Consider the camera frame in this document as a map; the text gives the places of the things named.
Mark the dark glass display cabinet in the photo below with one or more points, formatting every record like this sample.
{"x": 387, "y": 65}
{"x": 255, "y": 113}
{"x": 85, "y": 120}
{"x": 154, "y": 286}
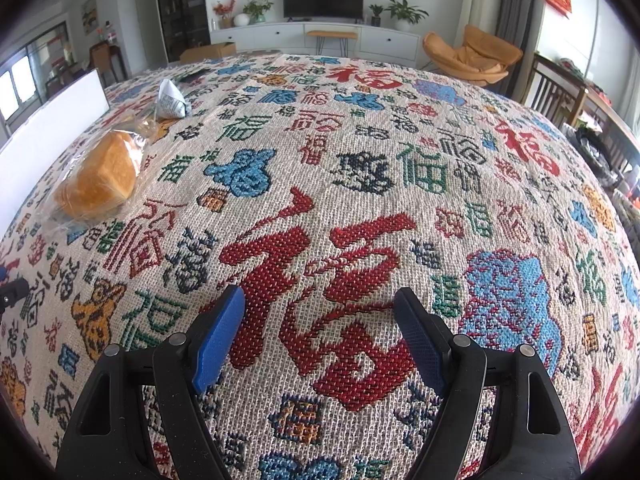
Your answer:
{"x": 182, "y": 10}

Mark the brown cardboard box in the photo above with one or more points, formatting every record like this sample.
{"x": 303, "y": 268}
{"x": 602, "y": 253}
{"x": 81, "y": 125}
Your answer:
{"x": 207, "y": 52}

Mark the orange lounge chair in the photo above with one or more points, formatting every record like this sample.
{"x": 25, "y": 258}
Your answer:
{"x": 475, "y": 55}

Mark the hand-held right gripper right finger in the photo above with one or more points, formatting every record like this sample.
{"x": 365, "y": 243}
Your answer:
{"x": 417, "y": 340}

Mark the grey triangular packet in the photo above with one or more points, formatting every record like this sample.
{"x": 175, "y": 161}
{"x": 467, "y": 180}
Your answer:
{"x": 172, "y": 102}

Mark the framed wall painting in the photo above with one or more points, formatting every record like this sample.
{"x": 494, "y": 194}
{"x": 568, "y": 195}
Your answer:
{"x": 89, "y": 15}

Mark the leafy plant in glass vase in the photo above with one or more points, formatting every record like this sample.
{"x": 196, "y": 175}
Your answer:
{"x": 257, "y": 10}

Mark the white round vase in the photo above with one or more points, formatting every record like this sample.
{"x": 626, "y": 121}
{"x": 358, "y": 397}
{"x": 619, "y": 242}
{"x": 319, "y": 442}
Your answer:
{"x": 241, "y": 19}

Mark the wooden stool with metal legs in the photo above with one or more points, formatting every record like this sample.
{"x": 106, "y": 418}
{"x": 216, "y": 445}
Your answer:
{"x": 332, "y": 35}

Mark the bread loaf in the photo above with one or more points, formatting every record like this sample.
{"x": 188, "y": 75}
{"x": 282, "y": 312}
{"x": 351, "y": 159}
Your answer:
{"x": 97, "y": 175}

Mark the red flowers in vase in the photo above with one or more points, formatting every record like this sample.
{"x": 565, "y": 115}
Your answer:
{"x": 224, "y": 12}

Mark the small potted green plant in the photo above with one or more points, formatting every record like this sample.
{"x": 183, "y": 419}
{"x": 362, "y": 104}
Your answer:
{"x": 376, "y": 16}

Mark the white television cabinet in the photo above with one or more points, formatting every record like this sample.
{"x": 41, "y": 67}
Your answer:
{"x": 270, "y": 40}

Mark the large potted green plant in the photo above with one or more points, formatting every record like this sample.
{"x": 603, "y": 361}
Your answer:
{"x": 405, "y": 12}

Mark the balcony window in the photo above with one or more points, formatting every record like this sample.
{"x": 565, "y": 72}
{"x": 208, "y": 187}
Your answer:
{"x": 30, "y": 75}

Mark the cloth-covered standing air conditioner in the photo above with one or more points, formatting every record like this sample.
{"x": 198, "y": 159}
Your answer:
{"x": 480, "y": 5}

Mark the grey curtain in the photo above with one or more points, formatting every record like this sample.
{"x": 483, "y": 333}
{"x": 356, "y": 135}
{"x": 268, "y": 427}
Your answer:
{"x": 520, "y": 20}

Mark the white cardboard box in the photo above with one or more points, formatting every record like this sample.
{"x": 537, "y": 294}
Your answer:
{"x": 45, "y": 130}

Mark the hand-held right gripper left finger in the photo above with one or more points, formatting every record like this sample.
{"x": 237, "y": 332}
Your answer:
{"x": 215, "y": 340}

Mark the cluttered wooden side table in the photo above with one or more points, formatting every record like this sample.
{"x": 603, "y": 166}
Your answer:
{"x": 610, "y": 130}

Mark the dark wooden chair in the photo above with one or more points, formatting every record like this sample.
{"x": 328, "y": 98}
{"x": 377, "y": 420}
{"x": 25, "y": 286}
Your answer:
{"x": 552, "y": 90}

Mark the printed woven blanket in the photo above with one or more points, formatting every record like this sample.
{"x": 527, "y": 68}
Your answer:
{"x": 350, "y": 185}

